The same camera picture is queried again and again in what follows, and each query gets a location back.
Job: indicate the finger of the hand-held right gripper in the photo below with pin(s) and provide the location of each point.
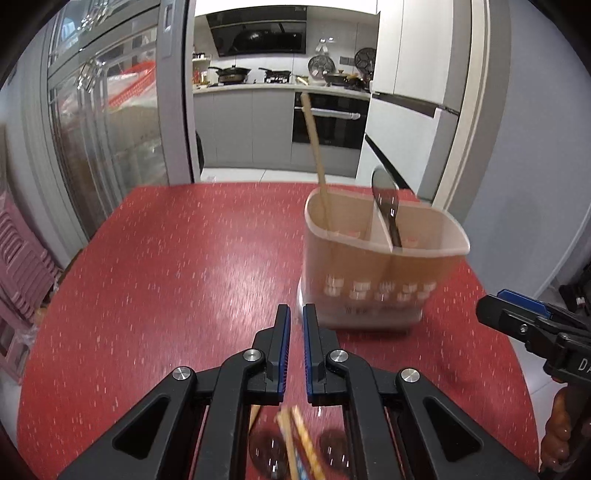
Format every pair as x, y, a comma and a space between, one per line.
512, 323
524, 301

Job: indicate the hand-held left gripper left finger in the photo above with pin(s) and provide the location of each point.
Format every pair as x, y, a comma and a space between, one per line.
286, 350

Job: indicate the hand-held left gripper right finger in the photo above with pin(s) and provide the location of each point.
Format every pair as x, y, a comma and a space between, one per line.
308, 355

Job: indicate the dark translucent plastic spoon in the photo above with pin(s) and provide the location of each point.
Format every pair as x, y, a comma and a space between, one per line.
385, 189
265, 454
334, 450

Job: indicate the beige plastic utensil holder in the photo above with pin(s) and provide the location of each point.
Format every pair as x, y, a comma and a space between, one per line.
351, 263

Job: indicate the person's right hand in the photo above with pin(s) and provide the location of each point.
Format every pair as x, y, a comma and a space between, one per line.
556, 424

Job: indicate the black equipment case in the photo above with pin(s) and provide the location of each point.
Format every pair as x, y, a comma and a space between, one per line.
577, 290

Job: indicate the white refrigerator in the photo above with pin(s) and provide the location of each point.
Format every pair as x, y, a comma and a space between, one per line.
415, 134

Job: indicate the black bag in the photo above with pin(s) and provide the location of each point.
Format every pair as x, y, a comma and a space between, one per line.
200, 152

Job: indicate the grey kitchen base cabinets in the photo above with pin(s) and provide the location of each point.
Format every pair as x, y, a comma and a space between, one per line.
240, 129

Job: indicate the black built-in oven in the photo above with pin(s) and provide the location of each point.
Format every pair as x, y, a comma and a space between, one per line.
330, 120

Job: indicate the glass sliding door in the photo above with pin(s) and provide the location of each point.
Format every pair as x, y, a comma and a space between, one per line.
115, 138

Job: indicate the stack of pink stools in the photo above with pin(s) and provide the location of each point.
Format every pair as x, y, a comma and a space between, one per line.
21, 277

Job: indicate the black frying pan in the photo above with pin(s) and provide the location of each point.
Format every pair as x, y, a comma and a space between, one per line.
276, 75

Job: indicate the dark cooking pot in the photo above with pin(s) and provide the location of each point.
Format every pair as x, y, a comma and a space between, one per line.
341, 79

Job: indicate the black wok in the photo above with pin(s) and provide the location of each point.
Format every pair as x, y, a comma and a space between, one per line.
231, 74

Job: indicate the round metal steamer rack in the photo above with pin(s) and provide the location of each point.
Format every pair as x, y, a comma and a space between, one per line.
364, 58
319, 65

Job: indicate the spice rack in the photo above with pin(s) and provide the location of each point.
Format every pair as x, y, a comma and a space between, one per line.
202, 69

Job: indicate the red plastic basket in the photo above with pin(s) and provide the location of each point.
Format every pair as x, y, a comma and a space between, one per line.
134, 85

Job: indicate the black range hood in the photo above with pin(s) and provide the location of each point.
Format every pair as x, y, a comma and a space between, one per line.
258, 34

